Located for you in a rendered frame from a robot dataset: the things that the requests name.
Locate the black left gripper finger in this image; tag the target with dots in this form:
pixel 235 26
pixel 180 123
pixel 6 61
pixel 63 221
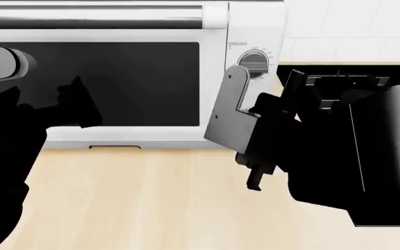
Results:
pixel 82 106

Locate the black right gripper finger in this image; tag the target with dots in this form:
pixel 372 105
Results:
pixel 255 179
pixel 295 91

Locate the oven crumb tray tab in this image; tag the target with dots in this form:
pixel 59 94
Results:
pixel 114 147

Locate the oven door with dark glass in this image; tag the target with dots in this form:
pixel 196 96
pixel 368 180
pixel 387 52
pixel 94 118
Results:
pixel 134 86

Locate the white toaster oven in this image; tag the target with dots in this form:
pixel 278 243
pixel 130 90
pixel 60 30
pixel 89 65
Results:
pixel 255 23

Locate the black stove cooktop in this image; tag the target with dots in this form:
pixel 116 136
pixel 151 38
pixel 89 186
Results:
pixel 328 78

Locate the round silver temperature knob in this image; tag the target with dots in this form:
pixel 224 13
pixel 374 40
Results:
pixel 253 61

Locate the grey right camera bracket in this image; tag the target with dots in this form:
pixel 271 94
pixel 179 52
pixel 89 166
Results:
pixel 229 114

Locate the grey camera bracket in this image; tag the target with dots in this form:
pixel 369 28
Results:
pixel 229 114
pixel 2 65

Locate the grey left camera bracket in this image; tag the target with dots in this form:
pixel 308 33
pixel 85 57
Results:
pixel 2 65

